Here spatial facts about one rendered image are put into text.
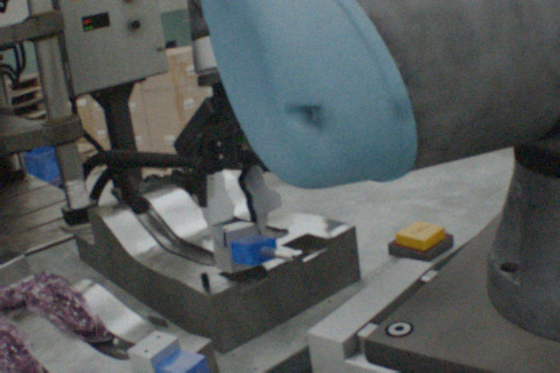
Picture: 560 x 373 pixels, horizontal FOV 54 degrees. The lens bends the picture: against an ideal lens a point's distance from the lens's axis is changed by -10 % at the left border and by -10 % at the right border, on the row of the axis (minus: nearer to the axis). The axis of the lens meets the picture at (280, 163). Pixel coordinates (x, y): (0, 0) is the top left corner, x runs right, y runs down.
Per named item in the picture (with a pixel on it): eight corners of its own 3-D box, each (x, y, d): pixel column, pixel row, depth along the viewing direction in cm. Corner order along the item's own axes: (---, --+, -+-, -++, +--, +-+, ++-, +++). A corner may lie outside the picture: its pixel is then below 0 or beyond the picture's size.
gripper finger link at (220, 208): (223, 251, 69) (227, 170, 70) (196, 246, 74) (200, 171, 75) (245, 251, 71) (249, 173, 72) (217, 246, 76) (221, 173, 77)
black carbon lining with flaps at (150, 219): (299, 244, 90) (290, 183, 87) (211, 285, 80) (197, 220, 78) (179, 204, 116) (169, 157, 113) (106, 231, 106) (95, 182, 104)
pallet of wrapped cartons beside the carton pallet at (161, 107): (249, 147, 522) (232, 39, 497) (174, 179, 458) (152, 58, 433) (156, 142, 600) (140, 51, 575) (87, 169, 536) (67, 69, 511)
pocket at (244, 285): (273, 292, 79) (269, 268, 78) (242, 308, 76) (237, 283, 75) (252, 283, 83) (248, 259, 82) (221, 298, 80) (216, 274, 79)
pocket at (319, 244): (331, 262, 86) (328, 238, 85) (304, 276, 83) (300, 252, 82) (309, 255, 89) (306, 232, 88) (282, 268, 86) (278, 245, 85)
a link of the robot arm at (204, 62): (180, 46, 74) (233, 43, 80) (184, 81, 75) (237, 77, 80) (211, 33, 69) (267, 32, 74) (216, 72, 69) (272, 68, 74)
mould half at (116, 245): (361, 278, 90) (352, 195, 87) (223, 355, 75) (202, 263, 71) (187, 218, 128) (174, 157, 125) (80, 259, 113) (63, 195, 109)
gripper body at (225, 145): (235, 175, 69) (222, 68, 68) (196, 175, 75) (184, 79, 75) (288, 165, 73) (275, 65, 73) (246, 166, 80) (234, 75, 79)
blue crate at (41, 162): (82, 168, 450) (77, 141, 444) (44, 185, 417) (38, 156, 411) (42, 166, 482) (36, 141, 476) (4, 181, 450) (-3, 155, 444)
